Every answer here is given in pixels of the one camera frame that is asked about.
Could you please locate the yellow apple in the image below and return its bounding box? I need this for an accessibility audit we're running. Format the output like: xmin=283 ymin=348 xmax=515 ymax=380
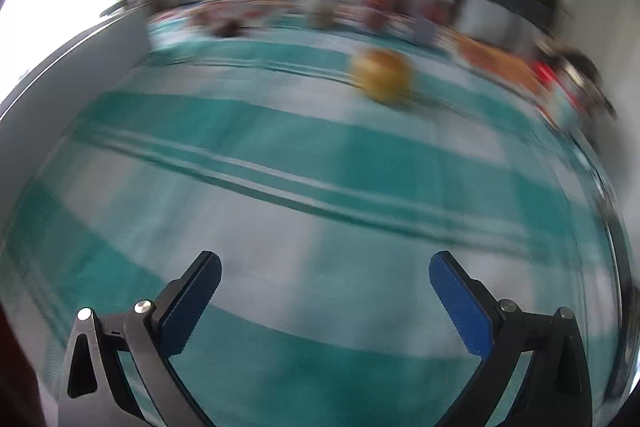
xmin=350 ymin=48 xmax=413 ymax=104

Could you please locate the small brown sweet potato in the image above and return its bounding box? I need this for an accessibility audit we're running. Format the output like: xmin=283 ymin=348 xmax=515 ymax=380
xmin=205 ymin=16 xmax=246 ymax=38

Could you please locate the teal plaid cloth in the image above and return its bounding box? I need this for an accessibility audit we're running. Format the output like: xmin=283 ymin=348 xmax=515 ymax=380
xmin=1 ymin=15 xmax=618 ymax=426

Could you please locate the white cardboard box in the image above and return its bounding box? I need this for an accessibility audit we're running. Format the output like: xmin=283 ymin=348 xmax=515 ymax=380
xmin=1 ymin=8 xmax=150 ymax=198

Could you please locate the orange paper booklet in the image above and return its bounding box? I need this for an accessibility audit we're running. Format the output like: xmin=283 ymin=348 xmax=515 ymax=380
xmin=448 ymin=30 xmax=542 ymax=96

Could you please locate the grey sofa cushion right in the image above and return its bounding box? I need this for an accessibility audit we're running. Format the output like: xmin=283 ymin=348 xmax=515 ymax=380
xmin=451 ymin=0 xmax=554 ymax=57

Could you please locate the red labelled tin can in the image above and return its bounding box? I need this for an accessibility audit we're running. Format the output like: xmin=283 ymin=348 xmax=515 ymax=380
xmin=359 ymin=0 xmax=404 ymax=35
xmin=410 ymin=0 xmax=454 ymax=46

